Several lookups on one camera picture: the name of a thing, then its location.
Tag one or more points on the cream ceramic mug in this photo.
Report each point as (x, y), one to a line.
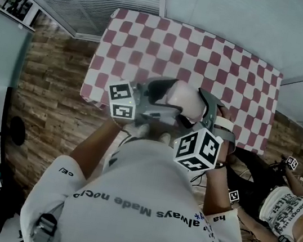
(186, 100)

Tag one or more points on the grey harness buckle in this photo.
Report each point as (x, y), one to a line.
(46, 226)

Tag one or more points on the person's right shoe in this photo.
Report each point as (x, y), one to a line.
(164, 138)

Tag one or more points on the person's shoe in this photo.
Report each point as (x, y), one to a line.
(143, 130)
(164, 138)

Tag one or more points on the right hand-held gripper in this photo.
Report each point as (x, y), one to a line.
(201, 151)

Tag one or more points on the person's left shoe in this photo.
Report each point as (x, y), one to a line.
(143, 130)

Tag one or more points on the person's left forearm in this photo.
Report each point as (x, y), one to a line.
(93, 148)

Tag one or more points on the person's right hand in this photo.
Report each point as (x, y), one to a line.
(225, 113)

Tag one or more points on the person's white printed t-shirt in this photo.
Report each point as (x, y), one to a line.
(143, 187)

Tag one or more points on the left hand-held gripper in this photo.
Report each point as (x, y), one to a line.
(120, 111)

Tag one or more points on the black bag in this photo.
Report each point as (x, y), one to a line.
(0, 213)

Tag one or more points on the person's right forearm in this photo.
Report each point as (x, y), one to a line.
(215, 193)

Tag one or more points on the red white checkered tablecloth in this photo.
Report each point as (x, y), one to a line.
(152, 43)

